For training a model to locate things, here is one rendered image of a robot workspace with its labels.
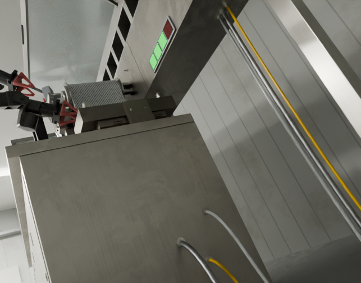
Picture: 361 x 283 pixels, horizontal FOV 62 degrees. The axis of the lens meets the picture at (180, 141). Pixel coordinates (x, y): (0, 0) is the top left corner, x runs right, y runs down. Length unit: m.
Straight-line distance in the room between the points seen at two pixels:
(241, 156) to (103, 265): 2.43
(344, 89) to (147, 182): 0.64
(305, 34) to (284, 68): 1.99
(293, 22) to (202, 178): 0.58
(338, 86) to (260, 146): 2.17
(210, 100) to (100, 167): 2.51
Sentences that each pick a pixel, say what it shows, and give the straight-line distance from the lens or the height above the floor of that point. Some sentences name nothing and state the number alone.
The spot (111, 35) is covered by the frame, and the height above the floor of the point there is 1.61.
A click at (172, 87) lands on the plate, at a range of 1.49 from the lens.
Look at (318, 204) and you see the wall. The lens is 2.89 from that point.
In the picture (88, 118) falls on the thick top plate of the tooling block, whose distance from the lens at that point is 1.13.
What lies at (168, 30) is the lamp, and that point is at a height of 1.18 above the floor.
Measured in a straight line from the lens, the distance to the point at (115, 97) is 1.46.
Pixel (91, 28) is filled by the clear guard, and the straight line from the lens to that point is 1.90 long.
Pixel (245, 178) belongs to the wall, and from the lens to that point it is 3.17.
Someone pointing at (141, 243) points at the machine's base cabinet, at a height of 0.50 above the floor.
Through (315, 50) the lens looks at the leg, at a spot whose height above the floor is 0.77.
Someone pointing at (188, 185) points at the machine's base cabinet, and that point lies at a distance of 1.05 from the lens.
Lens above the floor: 0.44
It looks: 18 degrees up
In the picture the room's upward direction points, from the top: 24 degrees counter-clockwise
